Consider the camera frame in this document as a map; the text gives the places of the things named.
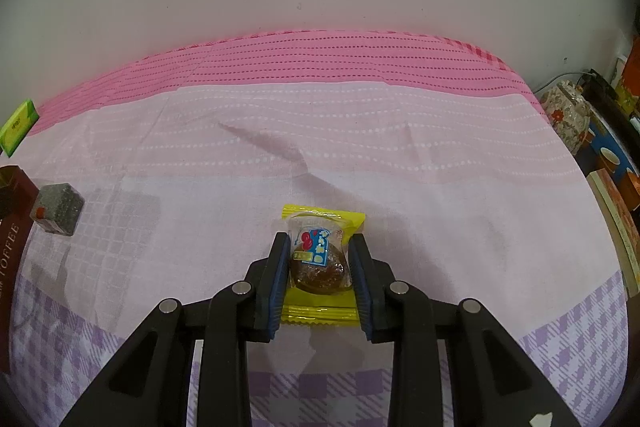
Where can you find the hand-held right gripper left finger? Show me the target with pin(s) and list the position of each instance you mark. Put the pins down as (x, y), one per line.
(280, 287)

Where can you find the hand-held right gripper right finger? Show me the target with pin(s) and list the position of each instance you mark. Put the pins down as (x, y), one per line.
(361, 287)

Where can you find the yellow-edged round cake packet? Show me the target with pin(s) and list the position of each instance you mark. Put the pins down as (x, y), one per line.
(320, 267)

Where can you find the brown toffee tin box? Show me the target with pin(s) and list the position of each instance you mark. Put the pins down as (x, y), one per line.
(15, 247)

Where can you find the dark grey cube candy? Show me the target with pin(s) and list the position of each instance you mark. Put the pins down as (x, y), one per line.
(60, 207)

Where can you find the stack of books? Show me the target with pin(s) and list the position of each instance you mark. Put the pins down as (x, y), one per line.
(620, 232)

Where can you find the floral ceramic teapot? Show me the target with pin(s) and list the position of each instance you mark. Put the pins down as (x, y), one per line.
(567, 117)

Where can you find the blue printed box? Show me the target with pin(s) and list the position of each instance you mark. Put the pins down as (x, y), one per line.
(612, 157)

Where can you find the green small packet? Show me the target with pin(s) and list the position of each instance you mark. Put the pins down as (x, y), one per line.
(20, 127)

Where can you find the black device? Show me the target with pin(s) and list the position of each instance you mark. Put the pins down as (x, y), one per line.
(602, 89)

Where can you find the orange box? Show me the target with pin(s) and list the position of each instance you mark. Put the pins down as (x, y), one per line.
(629, 77)

